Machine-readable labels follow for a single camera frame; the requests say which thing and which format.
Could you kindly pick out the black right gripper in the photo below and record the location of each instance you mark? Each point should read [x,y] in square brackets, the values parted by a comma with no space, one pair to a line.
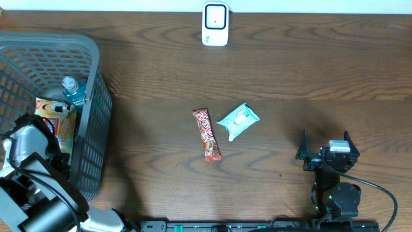
[314,160]

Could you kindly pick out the mint green wipes pack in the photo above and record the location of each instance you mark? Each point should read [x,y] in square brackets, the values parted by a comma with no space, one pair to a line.
[238,120]

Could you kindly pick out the teal mouthwash bottle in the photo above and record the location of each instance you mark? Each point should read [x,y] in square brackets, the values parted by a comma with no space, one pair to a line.
[74,91]

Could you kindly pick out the yellow snack bag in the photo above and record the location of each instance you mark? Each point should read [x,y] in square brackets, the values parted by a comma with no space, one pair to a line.
[60,118]

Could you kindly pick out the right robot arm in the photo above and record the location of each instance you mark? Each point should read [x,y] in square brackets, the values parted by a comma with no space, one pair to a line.
[333,198]

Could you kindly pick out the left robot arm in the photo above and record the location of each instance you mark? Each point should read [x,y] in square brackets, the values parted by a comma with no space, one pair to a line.
[36,195]

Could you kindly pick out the white barcode scanner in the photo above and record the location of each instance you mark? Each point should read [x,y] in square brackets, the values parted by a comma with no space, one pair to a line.
[215,24]

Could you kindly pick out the red chocolate bar wrapper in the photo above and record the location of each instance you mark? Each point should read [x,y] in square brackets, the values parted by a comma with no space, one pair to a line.
[211,149]

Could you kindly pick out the grey plastic shopping basket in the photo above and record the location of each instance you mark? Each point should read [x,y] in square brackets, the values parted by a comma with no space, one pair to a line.
[33,65]

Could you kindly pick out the black aluminium rail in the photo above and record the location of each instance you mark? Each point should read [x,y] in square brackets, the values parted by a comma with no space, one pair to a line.
[279,225]

